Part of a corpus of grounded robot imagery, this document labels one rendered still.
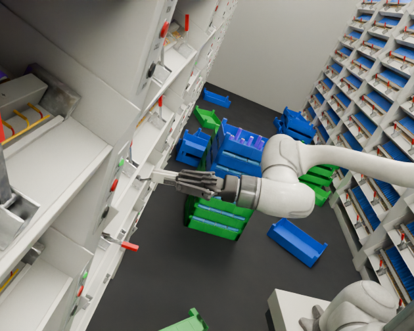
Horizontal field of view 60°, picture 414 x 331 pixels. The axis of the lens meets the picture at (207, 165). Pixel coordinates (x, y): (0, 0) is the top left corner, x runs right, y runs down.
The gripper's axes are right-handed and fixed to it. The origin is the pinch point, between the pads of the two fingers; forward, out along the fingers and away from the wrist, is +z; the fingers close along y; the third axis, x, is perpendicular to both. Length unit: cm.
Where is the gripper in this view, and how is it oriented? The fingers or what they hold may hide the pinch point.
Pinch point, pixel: (164, 176)
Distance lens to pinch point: 99.8
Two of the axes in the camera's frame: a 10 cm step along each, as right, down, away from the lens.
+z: -9.8, -1.8, 0.2
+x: 1.5, -8.9, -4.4
